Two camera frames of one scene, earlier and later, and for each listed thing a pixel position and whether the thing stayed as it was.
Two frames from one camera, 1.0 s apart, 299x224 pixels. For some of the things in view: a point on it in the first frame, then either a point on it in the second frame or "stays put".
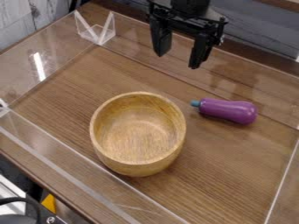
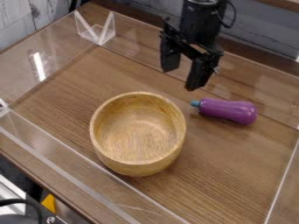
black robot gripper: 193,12 → 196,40
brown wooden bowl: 137,132 stays put
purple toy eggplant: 236,111 stays put
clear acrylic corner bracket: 96,33 stays put
